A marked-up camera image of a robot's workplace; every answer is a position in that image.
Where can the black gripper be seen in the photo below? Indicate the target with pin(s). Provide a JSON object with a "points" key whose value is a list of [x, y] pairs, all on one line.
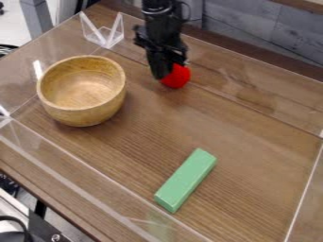
{"points": [[158, 35]]}

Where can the red plush fruit green leaf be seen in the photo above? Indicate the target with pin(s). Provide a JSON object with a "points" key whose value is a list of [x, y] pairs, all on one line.
{"points": [[178, 77]]}

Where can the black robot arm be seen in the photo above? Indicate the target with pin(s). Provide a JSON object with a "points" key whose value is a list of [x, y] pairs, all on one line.
{"points": [[165, 3]]}

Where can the light wooden bowl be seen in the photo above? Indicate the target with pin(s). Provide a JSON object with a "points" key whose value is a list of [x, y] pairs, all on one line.
{"points": [[82, 90]]}

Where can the green rectangular block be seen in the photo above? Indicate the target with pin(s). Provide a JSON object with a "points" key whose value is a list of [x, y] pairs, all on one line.
{"points": [[185, 180]]}

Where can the black device with screw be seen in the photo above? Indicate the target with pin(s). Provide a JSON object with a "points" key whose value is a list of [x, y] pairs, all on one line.
{"points": [[43, 231]]}

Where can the clear acrylic corner bracket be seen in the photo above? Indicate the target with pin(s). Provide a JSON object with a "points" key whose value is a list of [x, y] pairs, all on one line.
{"points": [[103, 36]]}

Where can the grey table leg post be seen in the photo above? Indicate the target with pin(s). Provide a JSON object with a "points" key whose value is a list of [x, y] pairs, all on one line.
{"points": [[38, 16]]}

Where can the clear acrylic front wall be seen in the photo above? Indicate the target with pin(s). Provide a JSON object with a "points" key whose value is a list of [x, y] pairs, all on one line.
{"points": [[95, 203]]}

